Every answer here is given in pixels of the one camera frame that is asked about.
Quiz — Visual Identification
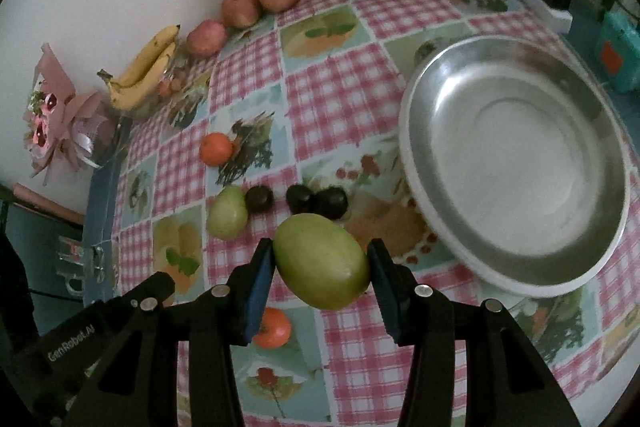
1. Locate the orange far tangerine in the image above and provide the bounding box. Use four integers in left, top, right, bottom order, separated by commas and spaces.
198, 132, 234, 167

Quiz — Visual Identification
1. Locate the lower yellow banana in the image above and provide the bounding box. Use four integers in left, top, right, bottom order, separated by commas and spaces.
107, 42, 178, 112

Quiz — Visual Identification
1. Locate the dark plum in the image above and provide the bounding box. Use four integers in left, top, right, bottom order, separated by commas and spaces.
285, 184, 314, 215
314, 186, 348, 221
245, 185, 274, 213

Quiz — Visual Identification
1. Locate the green pear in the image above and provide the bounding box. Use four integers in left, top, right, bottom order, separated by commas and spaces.
206, 185, 248, 241
272, 213, 369, 311

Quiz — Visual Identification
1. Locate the white power strip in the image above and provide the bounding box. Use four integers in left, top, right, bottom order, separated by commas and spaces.
522, 0, 573, 35

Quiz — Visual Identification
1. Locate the red apple left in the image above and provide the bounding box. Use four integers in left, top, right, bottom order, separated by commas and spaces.
186, 20, 228, 58

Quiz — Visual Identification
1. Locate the yellow banana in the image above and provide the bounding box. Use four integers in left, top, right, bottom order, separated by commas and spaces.
96, 25, 180, 88
107, 42, 178, 112

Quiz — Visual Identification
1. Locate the upper yellow banana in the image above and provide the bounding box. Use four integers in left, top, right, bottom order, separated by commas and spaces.
96, 25, 180, 88

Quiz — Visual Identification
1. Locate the teal tissue box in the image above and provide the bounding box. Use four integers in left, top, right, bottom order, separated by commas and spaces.
594, 12, 640, 93

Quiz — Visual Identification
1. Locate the pink flower bouquet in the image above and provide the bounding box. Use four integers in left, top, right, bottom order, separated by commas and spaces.
23, 43, 118, 185

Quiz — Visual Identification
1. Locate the glass fruit bowl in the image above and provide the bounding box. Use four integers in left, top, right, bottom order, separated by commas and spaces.
119, 51, 190, 120

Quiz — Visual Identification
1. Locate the orange persimmon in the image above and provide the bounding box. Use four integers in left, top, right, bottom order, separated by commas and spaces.
252, 308, 292, 350

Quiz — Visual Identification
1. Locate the red apple middle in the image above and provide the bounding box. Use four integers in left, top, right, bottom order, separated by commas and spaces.
221, 0, 262, 29

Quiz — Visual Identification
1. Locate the checkered fruit tablecloth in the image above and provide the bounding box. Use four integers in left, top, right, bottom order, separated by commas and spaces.
115, 8, 639, 426

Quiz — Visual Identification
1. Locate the steel round tray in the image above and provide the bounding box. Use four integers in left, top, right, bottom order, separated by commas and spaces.
399, 35, 630, 298

